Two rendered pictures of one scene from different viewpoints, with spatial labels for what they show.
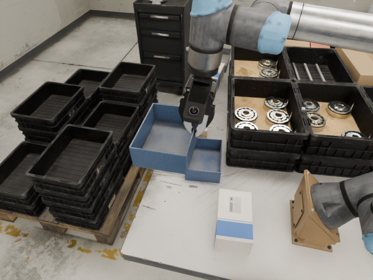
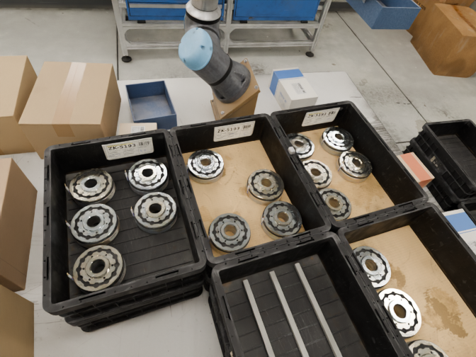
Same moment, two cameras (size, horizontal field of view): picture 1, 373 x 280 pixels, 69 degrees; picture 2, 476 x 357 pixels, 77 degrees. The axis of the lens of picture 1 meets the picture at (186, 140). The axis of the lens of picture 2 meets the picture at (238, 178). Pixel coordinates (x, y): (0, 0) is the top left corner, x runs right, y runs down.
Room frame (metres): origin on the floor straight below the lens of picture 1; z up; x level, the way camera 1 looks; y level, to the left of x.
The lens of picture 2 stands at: (1.29, -0.92, 1.52)
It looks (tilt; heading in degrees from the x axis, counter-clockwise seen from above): 54 degrees down; 144
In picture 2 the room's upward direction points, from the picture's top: 12 degrees clockwise
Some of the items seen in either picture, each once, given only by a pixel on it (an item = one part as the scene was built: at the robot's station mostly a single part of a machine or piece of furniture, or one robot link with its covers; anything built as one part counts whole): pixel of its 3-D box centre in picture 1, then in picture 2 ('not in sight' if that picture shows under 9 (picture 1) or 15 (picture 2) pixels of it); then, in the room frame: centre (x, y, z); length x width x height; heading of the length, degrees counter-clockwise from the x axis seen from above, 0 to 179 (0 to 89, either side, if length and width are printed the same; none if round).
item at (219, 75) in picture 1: (211, 75); not in sight; (1.52, -0.16, 0.74); 0.20 x 0.12 x 0.09; 162
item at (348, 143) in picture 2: (246, 129); (338, 138); (0.87, -0.26, 0.86); 0.10 x 0.10 x 0.01
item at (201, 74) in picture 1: (201, 85); not in sight; (0.57, -0.04, 1.26); 0.09 x 0.08 x 0.12; 166
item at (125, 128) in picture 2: not in sight; (139, 147); (0.59, -0.84, 0.74); 0.16 x 0.12 x 0.07; 162
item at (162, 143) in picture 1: (168, 135); (381, 3); (0.56, 0.05, 1.10); 0.20 x 0.15 x 0.07; 167
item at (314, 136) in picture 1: (336, 109); (244, 176); (0.94, -0.64, 0.92); 0.40 x 0.30 x 0.02; 173
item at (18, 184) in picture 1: (30, 177); not in sight; (1.09, 1.00, 0.26); 0.40 x 0.30 x 0.23; 167
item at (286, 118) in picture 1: (278, 116); (314, 173); (0.97, -0.42, 0.86); 0.10 x 0.10 x 0.01
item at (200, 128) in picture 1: (202, 120); not in sight; (0.57, -0.04, 1.16); 0.06 x 0.03 x 0.09; 166
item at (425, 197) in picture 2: (265, 104); (342, 155); (0.97, -0.35, 0.92); 0.40 x 0.30 x 0.02; 173
